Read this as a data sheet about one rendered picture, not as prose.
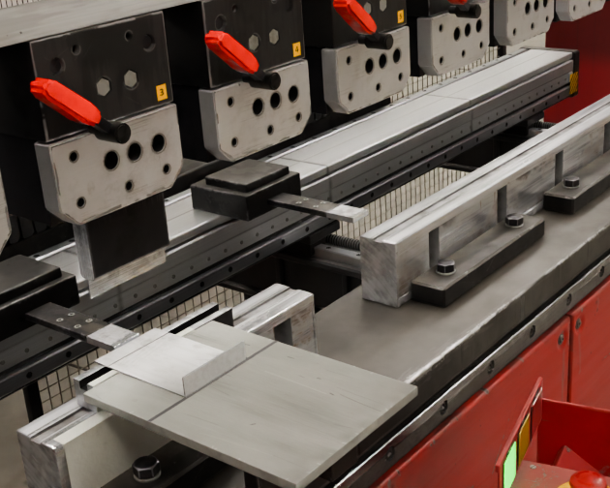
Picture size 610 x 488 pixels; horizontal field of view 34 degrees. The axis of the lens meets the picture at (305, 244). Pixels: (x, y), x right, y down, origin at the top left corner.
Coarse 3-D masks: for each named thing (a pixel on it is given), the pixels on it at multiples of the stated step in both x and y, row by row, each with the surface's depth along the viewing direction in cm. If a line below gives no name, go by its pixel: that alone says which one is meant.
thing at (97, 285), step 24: (120, 216) 96; (144, 216) 99; (96, 240) 95; (120, 240) 97; (144, 240) 100; (168, 240) 102; (96, 264) 95; (120, 264) 98; (144, 264) 102; (96, 288) 97
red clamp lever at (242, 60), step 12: (216, 36) 93; (228, 36) 93; (216, 48) 94; (228, 48) 94; (240, 48) 95; (228, 60) 96; (240, 60) 95; (252, 60) 96; (240, 72) 98; (252, 72) 97; (264, 72) 99; (252, 84) 100; (264, 84) 99; (276, 84) 99
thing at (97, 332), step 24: (0, 264) 118; (24, 264) 118; (48, 264) 117; (0, 288) 112; (24, 288) 113; (48, 288) 114; (72, 288) 117; (0, 312) 110; (24, 312) 112; (48, 312) 112; (72, 312) 112; (0, 336) 110; (72, 336) 108; (96, 336) 106; (120, 336) 106
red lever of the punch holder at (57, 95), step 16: (48, 80) 79; (48, 96) 79; (64, 96) 80; (80, 96) 82; (64, 112) 81; (80, 112) 81; (96, 112) 83; (96, 128) 85; (112, 128) 85; (128, 128) 85
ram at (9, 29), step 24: (48, 0) 82; (72, 0) 84; (96, 0) 86; (120, 0) 88; (144, 0) 90; (168, 0) 92; (192, 0) 94; (0, 24) 79; (24, 24) 81; (48, 24) 82; (72, 24) 84; (96, 24) 86
